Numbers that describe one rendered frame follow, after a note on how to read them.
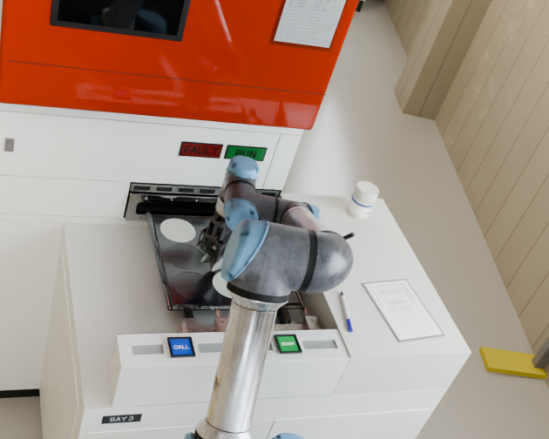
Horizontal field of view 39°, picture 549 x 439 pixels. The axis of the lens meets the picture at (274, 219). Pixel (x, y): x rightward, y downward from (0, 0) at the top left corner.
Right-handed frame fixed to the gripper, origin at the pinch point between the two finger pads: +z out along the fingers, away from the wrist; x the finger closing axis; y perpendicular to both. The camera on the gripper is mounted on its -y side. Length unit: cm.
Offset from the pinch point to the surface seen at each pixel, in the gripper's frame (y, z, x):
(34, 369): 16, 73, -44
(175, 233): -1.9, 1.3, -16.6
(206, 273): 3.0, 1.3, -0.4
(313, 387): 6.7, 5.8, 39.8
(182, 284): 11.2, 1.4, -1.7
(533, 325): -180, 83, 71
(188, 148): -10.2, -19.0, -25.0
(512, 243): -216, 73, 40
